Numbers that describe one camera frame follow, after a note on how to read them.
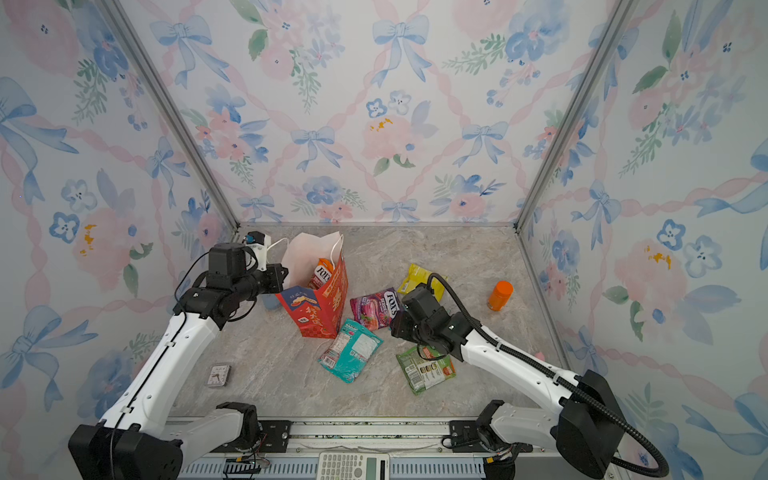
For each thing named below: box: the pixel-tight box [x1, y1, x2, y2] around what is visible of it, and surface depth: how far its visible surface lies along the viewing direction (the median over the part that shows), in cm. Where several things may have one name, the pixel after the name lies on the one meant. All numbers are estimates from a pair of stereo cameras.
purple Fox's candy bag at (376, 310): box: [350, 287, 400, 332], surface depth 97 cm
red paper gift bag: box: [275, 232, 349, 339], surface depth 84 cm
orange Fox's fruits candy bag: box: [309, 258, 335, 290], surface depth 89 cm
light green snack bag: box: [396, 345, 457, 395], surface depth 85 cm
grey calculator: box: [316, 452, 391, 480], surface depth 70 cm
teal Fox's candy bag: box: [318, 318, 384, 384], surface depth 87 cm
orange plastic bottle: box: [488, 280, 514, 311], surface depth 92 cm
